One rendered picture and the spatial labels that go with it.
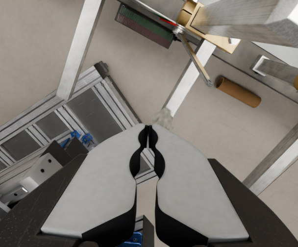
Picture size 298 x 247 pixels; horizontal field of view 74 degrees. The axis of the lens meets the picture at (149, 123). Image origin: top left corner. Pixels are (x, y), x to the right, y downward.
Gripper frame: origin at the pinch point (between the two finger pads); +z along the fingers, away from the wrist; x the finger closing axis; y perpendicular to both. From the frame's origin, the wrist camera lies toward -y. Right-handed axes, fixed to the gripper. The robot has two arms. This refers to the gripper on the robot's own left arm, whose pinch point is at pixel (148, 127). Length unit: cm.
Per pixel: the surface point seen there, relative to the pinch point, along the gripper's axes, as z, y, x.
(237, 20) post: 9.1, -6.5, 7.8
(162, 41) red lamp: 49.7, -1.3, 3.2
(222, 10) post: 16.1, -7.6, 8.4
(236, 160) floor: 119, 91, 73
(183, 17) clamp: 33.2, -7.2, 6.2
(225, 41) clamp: 32.8, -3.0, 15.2
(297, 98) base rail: 50, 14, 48
